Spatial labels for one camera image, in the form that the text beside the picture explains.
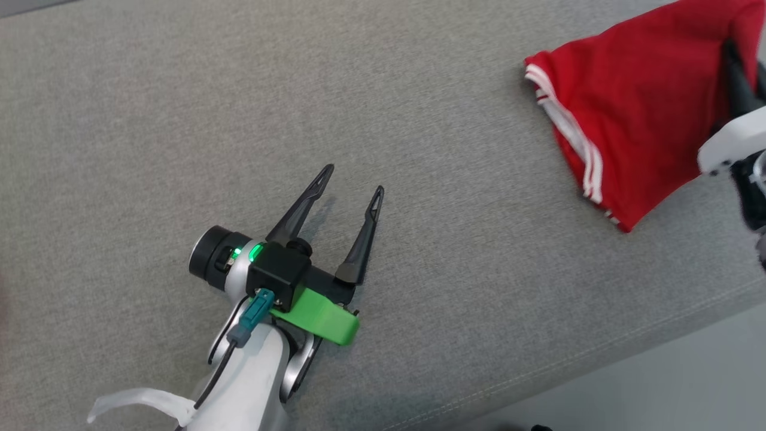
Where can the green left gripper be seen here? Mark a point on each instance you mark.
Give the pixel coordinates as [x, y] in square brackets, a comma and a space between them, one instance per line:
[317, 320]

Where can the grey fabric sofa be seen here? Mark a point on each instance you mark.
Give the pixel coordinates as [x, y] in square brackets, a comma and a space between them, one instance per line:
[359, 120]

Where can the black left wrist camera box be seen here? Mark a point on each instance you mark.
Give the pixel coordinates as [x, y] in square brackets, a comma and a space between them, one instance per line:
[278, 272]

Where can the red Bulls 23 jersey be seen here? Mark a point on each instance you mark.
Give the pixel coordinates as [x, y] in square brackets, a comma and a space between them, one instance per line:
[646, 108]

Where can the white tape strip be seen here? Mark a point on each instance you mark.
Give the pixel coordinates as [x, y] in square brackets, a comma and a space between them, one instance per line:
[137, 401]

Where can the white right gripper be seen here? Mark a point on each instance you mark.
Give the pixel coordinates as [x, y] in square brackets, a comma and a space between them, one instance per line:
[736, 143]

